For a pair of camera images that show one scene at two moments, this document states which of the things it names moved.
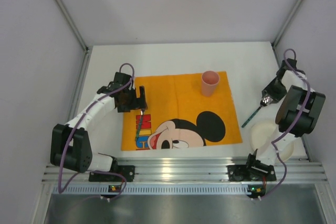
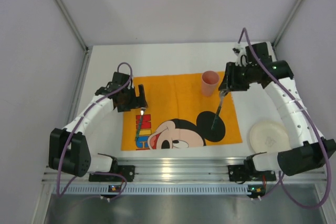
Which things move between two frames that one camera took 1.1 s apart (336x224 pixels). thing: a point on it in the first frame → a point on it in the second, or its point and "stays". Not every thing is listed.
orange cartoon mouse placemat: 179,115 stays
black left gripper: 140,100 stays
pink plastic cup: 209,80 stays
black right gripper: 272,91 → 229,85
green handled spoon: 265,101 → 222,94
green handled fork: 142,113 stays
